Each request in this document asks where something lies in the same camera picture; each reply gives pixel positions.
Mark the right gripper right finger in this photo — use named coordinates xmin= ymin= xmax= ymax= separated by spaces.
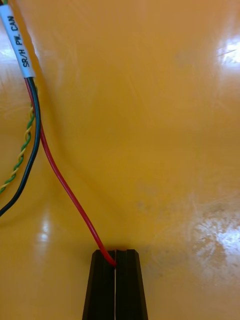
xmin=115 ymin=248 xmax=149 ymax=320

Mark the yellow-orange plastic bin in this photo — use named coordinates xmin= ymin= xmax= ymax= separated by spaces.
xmin=0 ymin=0 xmax=240 ymax=320

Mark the red black green-yellow wire harness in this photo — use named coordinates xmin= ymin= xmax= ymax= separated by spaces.
xmin=0 ymin=0 xmax=118 ymax=268

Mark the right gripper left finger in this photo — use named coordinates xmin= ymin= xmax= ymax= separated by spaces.
xmin=81 ymin=249 xmax=117 ymax=320

